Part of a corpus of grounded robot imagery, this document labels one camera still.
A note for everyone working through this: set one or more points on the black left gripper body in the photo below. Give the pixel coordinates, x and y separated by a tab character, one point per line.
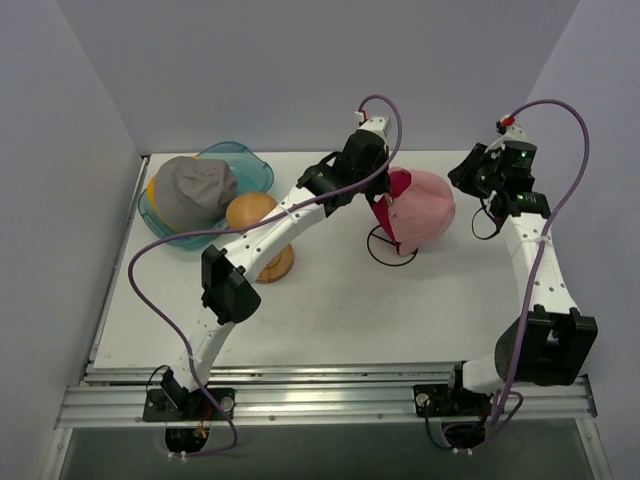
378	187

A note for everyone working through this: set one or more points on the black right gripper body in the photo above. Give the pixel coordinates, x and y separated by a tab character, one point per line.
463	168

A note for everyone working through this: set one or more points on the magenta baseball cap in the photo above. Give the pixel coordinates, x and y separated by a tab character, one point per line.
396	213

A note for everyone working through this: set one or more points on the light pink baseball cap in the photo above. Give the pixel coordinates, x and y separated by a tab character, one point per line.
435	203

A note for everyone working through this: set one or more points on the grey bucket hat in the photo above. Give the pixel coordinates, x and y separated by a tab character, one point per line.
208	181

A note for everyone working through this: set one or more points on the yellow bucket hat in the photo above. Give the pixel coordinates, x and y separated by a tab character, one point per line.
176	209

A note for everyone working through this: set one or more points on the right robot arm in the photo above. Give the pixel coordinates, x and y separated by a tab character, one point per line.
549	342

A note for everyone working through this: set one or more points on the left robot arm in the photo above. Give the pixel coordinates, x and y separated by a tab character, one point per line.
228	274

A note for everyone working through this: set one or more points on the teal plastic basin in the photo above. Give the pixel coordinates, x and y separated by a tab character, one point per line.
253	174

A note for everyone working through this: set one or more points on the black wire hat stand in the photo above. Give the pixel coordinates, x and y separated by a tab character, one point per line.
382	250

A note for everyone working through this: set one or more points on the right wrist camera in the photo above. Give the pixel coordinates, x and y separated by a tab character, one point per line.
508	130

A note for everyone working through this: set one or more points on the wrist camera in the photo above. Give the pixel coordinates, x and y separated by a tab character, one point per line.
377	125
508	130

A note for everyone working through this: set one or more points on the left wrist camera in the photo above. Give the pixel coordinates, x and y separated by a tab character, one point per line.
377	125

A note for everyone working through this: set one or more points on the aluminium frame rail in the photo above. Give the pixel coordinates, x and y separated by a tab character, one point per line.
271	398

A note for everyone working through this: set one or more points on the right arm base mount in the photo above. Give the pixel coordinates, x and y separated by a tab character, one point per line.
438	400

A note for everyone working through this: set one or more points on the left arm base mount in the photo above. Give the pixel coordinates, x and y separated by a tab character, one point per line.
159	408

